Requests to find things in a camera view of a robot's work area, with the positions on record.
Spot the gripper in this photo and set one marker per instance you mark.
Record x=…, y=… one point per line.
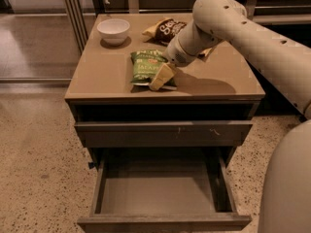
x=174, y=53

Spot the green jalapeno chip bag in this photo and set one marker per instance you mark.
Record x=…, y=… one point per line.
x=145, y=66

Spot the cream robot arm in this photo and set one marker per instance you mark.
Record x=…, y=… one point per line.
x=285, y=205

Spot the brown chip bag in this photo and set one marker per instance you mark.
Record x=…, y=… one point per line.
x=164, y=30

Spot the grey drawer cabinet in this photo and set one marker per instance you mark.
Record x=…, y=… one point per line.
x=221, y=87

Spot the closed top drawer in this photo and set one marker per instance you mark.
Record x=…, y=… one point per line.
x=204, y=133

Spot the open middle drawer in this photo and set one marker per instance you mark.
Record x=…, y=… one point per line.
x=184, y=193

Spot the white ceramic bowl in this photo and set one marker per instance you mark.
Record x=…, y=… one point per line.
x=113, y=31

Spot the metal railing frame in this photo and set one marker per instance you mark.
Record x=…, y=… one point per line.
x=266, y=12

